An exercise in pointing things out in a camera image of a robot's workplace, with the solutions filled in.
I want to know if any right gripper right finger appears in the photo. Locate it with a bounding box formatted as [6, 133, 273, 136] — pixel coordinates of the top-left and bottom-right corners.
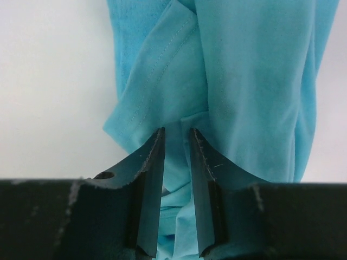
[189, 129, 295, 259]

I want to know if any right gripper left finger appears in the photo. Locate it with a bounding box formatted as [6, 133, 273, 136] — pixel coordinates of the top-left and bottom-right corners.
[54, 128, 165, 259]

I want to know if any light blue t shirt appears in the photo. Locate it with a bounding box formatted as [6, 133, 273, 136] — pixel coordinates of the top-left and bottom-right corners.
[104, 1, 338, 259]

